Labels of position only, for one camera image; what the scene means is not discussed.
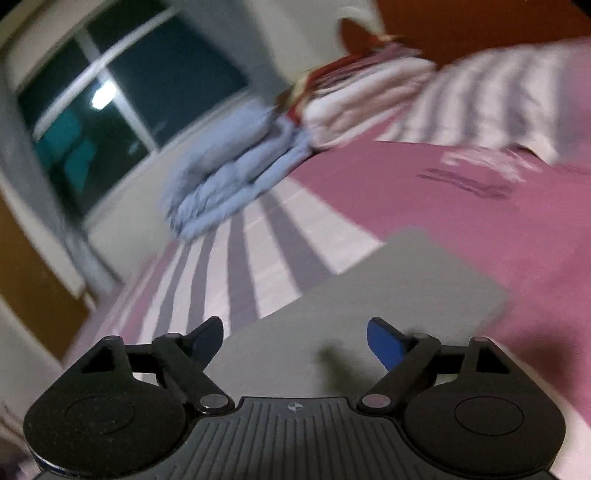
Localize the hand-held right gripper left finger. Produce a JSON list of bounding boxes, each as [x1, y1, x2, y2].
[[69, 316, 230, 414]]

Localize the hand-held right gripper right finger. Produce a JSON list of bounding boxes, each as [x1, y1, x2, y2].
[[359, 318, 518, 413]]

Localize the grey pants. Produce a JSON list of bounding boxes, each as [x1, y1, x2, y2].
[[203, 226, 509, 398]]

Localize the bed with striped pink sheet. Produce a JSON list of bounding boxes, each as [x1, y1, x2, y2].
[[0, 138, 591, 480]]

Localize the folded light blue duvet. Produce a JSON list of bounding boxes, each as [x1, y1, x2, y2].
[[159, 99, 319, 243]]

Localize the wooden door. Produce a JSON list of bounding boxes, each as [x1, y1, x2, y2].
[[0, 189, 90, 365]]

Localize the folded white quilt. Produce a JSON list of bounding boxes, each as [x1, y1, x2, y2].
[[300, 44, 437, 151]]

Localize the grey curtain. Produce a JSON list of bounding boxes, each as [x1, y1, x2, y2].
[[185, 0, 305, 102], [0, 69, 123, 296]]

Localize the striped pillow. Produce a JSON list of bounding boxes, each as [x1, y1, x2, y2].
[[379, 37, 591, 167]]

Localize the window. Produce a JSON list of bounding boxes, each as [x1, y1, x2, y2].
[[16, 4, 252, 217]]

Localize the red patterned blanket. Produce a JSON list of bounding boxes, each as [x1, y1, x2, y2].
[[277, 34, 416, 126]]

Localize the red wooden headboard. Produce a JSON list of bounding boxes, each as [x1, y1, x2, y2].
[[339, 0, 591, 68]]

